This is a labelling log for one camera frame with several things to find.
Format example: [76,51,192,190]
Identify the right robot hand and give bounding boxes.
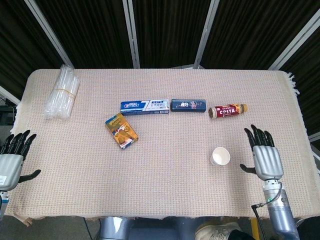
[239,124,285,181]

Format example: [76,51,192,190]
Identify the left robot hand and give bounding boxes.
[0,129,42,192]

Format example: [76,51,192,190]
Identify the white paper cup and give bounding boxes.
[209,146,231,166]

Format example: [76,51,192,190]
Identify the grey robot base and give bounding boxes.
[99,216,133,240]

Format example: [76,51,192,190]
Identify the Costa coffee bottle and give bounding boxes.
[208,103,249,120]

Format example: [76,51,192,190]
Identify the bundle of clear straws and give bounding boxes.
[43,64,81,120]

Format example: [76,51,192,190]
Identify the beige sneaker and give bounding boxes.
[194,221,242,240]

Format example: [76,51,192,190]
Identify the dark blue rectangular box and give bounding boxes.
[170,98,208,114]

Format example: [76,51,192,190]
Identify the beige woven tablecloth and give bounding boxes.
[4,68,320,225]

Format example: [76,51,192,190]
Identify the orange blue snack box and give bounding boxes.
[104,112,139,151]

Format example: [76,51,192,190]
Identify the blue white toothpaste box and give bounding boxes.
[120,98,170,116]

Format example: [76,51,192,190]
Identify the black folding screen panels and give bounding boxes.
[0,0,320,136]

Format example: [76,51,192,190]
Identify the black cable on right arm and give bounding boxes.
[250,186,283,240]

